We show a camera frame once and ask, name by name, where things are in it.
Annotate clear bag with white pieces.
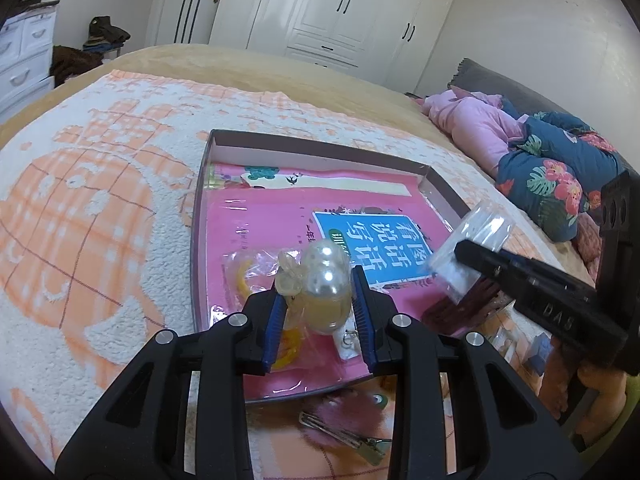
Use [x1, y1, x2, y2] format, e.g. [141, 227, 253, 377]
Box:
[426, 200, 515, 304]

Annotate small blue plastic box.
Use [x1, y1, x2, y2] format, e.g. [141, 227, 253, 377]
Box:
[524, 334, 553, 377]

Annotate pink pompom hair clip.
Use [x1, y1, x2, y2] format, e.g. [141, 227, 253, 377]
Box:
[298, 389, 392, 466]

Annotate yellow rings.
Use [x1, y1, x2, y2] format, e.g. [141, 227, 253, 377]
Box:
[219, 247, 312, 372]

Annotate pearl clear hair claw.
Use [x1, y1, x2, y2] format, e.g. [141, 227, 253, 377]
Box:
[274, 240, 352, 335]

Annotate white cloud hair claw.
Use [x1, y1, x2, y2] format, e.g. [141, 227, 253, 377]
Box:
[480, 312, 527, 370]

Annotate earrings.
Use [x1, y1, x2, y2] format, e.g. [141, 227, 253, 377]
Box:
[332, 321, 361, 362]

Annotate right hand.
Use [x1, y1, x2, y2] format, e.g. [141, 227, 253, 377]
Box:
[538, 337, 628, 446]

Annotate pink knitted blanket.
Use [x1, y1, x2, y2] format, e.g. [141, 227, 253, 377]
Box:
[573, 214, 602, 281]

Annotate floral blue quilt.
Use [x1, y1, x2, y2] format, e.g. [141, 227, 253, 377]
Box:
[496, 112, 626, 243]

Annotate grey headboard cushion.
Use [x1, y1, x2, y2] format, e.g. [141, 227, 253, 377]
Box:
[447, 58, 637, 174]

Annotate pink book in tray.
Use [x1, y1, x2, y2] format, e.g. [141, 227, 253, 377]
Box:
[198, 162, 452, 402]

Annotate brown cardboard box tray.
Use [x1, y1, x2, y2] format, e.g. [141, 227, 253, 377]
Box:
[191, 129, 506, 403]

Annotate orange white plush blanket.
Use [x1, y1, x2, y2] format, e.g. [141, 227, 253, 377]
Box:
[0, 67, 561, 480]

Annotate bed with tan cover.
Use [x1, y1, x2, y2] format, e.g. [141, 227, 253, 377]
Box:
[1, 46, 592, 283]

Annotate white wardrobe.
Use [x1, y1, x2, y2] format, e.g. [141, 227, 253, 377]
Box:
[209, 0, 454, 93]

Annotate dark brown bag on floor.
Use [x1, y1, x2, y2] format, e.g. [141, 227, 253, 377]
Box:
[49, 46, 103, 88]

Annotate dark clothes pile on stool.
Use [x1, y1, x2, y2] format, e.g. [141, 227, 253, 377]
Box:
[82, 15, 131, 56]

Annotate white drawer cabinet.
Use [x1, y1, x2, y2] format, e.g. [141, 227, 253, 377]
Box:
[0, 0, 58, 124]

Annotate white door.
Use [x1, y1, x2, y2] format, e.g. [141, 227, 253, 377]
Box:
[144, 0, 220, 47]

